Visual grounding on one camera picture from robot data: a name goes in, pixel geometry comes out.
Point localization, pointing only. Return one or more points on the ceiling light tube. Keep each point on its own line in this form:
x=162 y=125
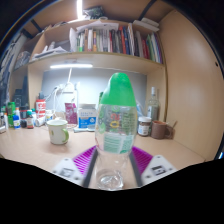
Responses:
x=79 y=8

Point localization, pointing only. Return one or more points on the clear bottle with green cap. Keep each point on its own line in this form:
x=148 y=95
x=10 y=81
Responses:
x=116 y=126

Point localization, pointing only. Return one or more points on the white box with blue label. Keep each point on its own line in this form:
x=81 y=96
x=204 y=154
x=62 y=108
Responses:
x=86 y=116

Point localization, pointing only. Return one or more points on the under-shelf light bar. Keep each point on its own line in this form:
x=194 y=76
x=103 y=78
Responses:
x=71 y=66

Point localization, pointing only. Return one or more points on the green plastic container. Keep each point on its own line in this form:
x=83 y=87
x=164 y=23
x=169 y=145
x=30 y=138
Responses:
x=11 y=111

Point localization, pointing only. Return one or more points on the dark jar with red label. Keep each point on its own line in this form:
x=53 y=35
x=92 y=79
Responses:
x=30 y=120

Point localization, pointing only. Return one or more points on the wooden shelf unit with books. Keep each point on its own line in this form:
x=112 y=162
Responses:
x=110 y=41

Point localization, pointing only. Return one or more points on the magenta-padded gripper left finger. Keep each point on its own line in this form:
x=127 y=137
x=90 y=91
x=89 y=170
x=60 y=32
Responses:
x=85 y=160

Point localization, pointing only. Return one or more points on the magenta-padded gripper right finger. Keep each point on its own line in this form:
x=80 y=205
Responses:
x=145 y=161

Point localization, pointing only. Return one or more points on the brown jar with white lid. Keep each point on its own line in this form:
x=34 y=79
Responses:
x=144 y=127

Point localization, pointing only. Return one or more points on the red and white can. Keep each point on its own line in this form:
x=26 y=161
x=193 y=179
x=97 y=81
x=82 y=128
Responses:
x=40 y=108

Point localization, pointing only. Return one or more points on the brown ceramic mug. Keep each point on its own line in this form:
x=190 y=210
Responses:
x=158 y=130

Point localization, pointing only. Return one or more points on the tall clear glass bottle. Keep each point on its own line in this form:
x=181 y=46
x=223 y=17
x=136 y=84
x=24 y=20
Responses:
x=153 y=108

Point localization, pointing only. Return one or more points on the pink carton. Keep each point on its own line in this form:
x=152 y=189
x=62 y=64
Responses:
x=70 y=114

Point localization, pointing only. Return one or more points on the white bottle with blue label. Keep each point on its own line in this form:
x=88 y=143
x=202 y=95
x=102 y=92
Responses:
x=16 y=120

